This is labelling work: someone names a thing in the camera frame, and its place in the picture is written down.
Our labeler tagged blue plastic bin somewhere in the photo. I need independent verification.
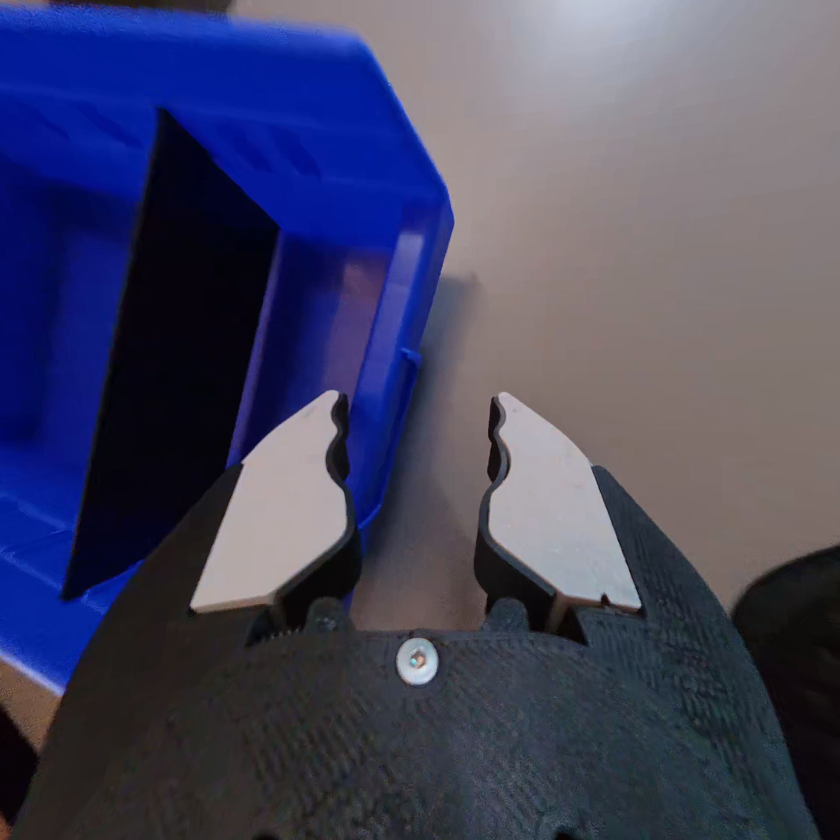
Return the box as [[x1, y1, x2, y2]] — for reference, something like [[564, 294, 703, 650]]
[[0, 7, 455, 697]]

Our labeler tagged black bin divider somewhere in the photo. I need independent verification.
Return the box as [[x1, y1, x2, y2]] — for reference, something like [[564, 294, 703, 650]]
[[62, 108, 280, 601]]

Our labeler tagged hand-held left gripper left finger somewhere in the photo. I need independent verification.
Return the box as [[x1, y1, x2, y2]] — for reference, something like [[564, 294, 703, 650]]
[[189, 390, 362, 631]]

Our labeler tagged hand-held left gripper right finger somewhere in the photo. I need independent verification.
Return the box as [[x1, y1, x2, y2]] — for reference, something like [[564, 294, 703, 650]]
[[472, 392, 644, 632]]

